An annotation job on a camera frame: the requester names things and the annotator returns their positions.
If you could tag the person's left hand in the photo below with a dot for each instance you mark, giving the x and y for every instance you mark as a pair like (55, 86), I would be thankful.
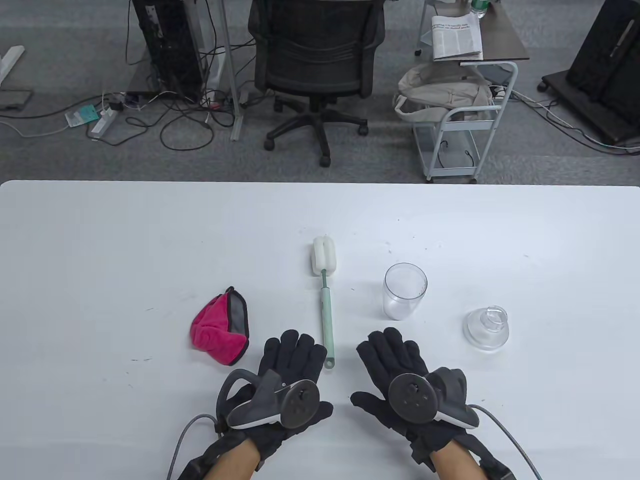
(295, 352)

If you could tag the person's right hand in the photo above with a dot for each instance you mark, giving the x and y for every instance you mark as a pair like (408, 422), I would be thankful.
(392, 355)

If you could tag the clear plastic shaker cup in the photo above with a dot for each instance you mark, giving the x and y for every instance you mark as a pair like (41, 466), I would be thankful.
(404, 295)

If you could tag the pink and grey cloth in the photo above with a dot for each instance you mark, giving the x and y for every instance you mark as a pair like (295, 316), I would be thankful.
(215, 332)

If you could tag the clear plastic shaker lid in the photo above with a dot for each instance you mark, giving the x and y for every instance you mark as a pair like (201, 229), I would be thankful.
(486, 330)

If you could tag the person's right forearm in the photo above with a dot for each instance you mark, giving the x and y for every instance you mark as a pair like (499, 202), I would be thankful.
(457, 462)

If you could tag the person's left forearm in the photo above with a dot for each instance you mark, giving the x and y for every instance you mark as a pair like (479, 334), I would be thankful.
(235, 462)

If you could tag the grey left hand controller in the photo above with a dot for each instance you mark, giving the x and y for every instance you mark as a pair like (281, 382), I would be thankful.
(300, 405)

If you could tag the white metal cart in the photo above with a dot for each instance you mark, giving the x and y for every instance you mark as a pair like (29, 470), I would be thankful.
(452, 173)

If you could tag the beige backpack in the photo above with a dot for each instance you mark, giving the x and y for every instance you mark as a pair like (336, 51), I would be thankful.
(440, 92)

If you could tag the grey metal desk leg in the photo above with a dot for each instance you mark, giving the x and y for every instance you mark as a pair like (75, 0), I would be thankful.
(231, 75)

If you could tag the white desk foot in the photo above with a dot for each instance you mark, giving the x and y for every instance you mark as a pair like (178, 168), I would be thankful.
(215, 70)
(10, 60)

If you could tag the white power strip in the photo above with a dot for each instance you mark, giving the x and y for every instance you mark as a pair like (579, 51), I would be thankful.
(103, 122)

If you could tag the black mesh office chair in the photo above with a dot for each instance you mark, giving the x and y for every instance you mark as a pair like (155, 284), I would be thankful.
(315, 50)

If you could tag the black power adapter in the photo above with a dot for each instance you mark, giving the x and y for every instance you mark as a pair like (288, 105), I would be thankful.
(116, 105)

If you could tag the folded newspaper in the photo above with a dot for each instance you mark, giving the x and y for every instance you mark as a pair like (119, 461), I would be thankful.
(457, 37)

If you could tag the black computer tower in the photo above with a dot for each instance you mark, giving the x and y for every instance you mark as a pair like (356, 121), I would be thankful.
(165, 45)

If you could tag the brown side table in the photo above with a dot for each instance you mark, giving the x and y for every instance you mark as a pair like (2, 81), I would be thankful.
(505, 35)

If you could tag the green-capped plastic bottle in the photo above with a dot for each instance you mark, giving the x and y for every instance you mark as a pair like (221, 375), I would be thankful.
(478, 7)

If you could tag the black rolling cabinet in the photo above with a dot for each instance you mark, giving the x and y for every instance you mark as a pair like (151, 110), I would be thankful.
(600, 60)

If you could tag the dark grey floor plate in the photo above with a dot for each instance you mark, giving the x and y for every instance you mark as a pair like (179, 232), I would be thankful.
(12, 99)

